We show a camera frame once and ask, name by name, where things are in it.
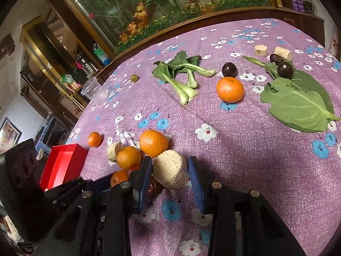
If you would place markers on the red box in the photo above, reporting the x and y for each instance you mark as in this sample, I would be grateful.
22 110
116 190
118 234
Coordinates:
62 165

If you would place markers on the green box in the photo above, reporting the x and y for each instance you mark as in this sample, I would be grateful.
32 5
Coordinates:
66 78

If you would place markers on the large pale corn cob piece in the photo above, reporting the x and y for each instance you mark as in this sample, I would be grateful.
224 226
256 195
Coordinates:
171 169

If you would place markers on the glass display with artificial plants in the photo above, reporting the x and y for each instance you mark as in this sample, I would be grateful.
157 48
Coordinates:
159 5

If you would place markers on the framed picture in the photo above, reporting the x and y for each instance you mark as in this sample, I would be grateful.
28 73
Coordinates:
9 133

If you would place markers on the table with blue cloth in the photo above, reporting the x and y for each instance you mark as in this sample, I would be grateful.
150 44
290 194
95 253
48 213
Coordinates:
45 136

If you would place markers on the green grape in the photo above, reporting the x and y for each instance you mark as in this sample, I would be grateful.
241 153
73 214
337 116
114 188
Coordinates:
134 77

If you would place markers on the purple floral tablecloth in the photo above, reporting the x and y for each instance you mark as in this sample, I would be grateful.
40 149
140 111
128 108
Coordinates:
239 149

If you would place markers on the small pale corn cob piece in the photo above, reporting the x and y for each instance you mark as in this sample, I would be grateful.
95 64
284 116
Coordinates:
113 152

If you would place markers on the green plastic bottle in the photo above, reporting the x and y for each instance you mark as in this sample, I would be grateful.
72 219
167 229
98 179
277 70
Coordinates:
101 54

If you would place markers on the large orange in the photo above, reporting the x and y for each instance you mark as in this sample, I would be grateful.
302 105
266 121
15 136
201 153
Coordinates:
154 143

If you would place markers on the dark green leaf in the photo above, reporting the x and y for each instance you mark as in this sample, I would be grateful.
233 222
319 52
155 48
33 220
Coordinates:
311 85

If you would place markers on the medium orange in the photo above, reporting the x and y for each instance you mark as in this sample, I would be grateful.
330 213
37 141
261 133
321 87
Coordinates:
129 157
119 178

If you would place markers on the bok choy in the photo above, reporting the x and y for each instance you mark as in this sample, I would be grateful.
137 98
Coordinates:
192 78
205 72
175 85

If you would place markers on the red date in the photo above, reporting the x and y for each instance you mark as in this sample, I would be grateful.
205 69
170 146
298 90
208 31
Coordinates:
133 167
273 58
156 188

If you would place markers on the wooden cabinet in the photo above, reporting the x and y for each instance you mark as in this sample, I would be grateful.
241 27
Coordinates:
306 18

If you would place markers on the black thermos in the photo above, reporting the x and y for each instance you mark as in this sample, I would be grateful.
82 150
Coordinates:
84 63

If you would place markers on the large light green leaf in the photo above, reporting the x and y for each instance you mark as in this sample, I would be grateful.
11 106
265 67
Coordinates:
295 106

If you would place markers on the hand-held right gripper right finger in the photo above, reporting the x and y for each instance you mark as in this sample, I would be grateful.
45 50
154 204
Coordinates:
196 186

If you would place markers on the small orange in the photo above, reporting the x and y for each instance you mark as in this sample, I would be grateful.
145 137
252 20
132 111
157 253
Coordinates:
94 139

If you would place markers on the small clear plastic cup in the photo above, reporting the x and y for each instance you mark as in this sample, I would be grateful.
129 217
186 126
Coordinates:
101 96

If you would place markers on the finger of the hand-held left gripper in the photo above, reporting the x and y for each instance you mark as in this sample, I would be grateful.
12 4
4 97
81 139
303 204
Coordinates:
80 192
66 186

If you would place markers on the purple bottle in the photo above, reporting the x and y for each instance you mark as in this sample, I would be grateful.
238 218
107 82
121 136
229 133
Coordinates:
300 2
293 0

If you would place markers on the narrow green leaf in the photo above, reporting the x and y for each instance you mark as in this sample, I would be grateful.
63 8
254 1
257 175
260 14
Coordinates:
262 64

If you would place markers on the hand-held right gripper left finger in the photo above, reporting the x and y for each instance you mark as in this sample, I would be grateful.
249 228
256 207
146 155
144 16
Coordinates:
145 184

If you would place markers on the round orange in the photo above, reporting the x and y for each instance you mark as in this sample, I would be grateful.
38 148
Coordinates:
230 89

